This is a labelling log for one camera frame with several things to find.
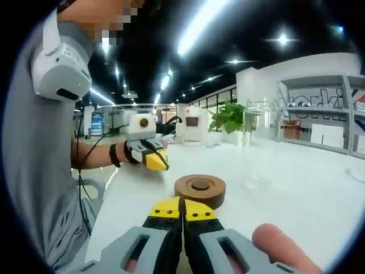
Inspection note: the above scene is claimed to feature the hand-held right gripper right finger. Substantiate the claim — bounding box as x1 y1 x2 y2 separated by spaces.
182 198 293 274

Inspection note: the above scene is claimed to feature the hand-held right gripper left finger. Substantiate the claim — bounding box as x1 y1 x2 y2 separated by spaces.
71 196 183 274

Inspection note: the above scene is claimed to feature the brown wooden lid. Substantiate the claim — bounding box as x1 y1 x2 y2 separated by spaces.
174 174 227 211

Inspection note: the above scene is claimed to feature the clear glass coffee can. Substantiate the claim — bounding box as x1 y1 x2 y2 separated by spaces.
241 98 279 191

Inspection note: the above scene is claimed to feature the person's left hand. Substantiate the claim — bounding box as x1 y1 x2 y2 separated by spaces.
123 139 169 166

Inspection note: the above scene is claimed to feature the white machine with red panel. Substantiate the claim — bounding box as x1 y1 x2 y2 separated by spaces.
176 104 211 147

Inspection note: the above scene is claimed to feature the blue standing screen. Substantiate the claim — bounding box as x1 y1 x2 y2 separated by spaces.
91 111 104 136

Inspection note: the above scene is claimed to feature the potted green plant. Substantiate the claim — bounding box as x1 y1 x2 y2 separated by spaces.
207 99 249 147

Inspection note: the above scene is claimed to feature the white table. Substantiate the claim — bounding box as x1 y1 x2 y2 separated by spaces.
85 136 365 274

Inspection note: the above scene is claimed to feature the white grey worn device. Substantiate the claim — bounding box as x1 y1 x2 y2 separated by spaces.
30 28 94 101

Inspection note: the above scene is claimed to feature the operator in grey shirt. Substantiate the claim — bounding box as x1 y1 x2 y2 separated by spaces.
2 11 99 271

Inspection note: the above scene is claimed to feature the long ceiling strip light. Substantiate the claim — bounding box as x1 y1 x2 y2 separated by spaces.
176 0 230 55

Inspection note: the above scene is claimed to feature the brown cardboard box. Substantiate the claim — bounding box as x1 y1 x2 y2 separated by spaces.
282 119 301 140

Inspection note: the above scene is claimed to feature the grey metal shelf rack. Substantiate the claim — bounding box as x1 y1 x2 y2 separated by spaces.
277 73 354 156

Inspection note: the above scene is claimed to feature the stack of white boxes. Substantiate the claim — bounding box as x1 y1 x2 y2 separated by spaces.
310 123 345 148

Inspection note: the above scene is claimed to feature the black wrist strap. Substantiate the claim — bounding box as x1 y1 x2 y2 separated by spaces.
109 142 123 168

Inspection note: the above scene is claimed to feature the black cable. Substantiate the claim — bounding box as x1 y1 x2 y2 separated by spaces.
74 122 129 239

